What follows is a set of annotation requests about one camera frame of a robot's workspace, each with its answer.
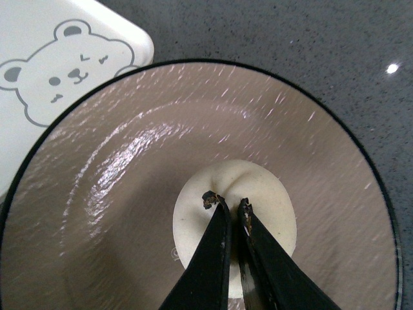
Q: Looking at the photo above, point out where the brown plate with black rim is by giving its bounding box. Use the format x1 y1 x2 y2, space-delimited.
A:
1 60 403 309

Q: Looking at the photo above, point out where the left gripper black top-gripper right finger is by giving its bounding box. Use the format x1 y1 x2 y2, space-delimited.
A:
237 198 339 309

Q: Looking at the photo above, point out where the cream bear-print tray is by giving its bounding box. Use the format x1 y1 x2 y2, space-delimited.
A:
1 1 154 194

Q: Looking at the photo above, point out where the white steamed bun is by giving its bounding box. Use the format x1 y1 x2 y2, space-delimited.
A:
173 159 297 298

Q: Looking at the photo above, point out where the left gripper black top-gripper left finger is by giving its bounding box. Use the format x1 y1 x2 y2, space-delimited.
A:
160 191 232 309

